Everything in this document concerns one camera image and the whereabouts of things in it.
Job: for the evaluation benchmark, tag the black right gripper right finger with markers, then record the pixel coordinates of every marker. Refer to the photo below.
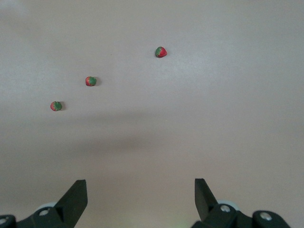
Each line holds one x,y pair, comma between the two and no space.
204,202

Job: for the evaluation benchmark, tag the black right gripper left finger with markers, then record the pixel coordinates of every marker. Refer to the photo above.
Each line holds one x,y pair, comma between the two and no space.
71,204

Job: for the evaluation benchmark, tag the red strawberry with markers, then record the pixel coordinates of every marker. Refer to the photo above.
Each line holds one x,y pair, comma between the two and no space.
56,106
161,52
91,81

